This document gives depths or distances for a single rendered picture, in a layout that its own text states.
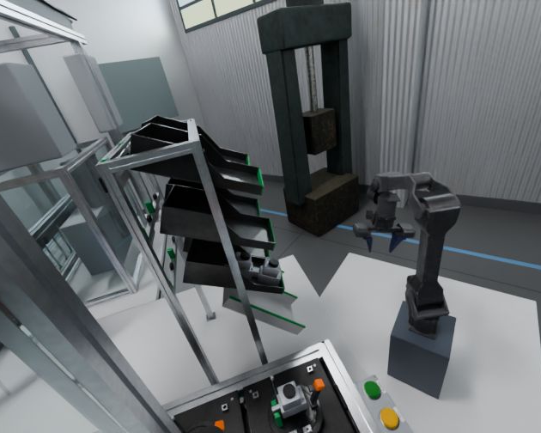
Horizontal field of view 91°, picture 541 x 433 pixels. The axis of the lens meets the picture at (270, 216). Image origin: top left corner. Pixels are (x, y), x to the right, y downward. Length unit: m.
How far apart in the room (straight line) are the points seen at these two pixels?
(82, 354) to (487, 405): 1.00
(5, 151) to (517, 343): 2.05
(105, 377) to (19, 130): 1.39
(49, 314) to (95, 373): 0.06
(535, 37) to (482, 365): 2.72
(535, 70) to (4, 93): 3.52
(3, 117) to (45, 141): 0.15
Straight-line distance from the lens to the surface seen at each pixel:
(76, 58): 1.99
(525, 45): 3.31
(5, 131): 1.59
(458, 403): 1.05
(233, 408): 0.91
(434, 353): 0.87
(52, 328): 0.21
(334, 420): 0.85
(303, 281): 1.29
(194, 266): 0.72
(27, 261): 0.21
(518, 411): 1.09
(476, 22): 3.30
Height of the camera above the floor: 1.76
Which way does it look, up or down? 30 degrees down
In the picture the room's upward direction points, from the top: 12 degrees counter-clockwise
